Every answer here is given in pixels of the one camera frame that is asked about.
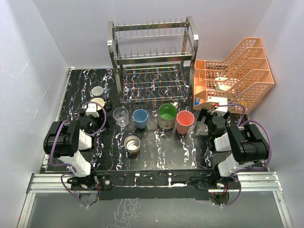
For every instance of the orange plastic file organizer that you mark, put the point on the orange plastic file organizer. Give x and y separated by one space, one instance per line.
244 77

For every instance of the grey-blue mug with handle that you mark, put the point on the grey-blue mug with handle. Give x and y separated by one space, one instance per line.
98 92

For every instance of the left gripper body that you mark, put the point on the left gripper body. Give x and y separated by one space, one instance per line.
97 123

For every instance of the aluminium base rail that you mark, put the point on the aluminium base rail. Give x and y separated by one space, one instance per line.
250 181

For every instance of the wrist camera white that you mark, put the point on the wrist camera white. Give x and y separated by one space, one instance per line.
221 109
92 109

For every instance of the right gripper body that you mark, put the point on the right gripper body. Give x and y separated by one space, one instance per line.
205 112

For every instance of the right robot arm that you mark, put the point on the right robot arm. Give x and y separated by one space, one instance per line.
244 142

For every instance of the tall pink plastic cup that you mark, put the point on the tall pink plastic cup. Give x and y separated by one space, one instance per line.
184 119

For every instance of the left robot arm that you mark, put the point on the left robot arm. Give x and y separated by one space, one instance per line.
66 142

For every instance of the light blue plastic cup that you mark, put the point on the light blue plastic cup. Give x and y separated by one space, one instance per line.
140 117

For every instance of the cream and brown cup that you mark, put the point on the cream and brown cup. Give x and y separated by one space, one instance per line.
132 144

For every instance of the items in organizer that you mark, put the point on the items in organizer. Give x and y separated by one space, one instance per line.
207 90

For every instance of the black mug white inside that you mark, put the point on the black mug white inside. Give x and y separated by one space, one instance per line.
107 107

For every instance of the cream ceramic mug green inside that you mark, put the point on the cream ceramic mug green inside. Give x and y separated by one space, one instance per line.
167 114

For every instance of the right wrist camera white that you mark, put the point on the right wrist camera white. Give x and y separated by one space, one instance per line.
221 109

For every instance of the clear glass cup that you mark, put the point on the clear glass cup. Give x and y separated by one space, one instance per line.
121 116

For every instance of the steel two-tier dish rack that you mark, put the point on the steel two-tier dish rack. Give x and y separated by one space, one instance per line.
148 59

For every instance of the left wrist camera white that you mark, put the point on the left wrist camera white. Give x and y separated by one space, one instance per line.
92 109

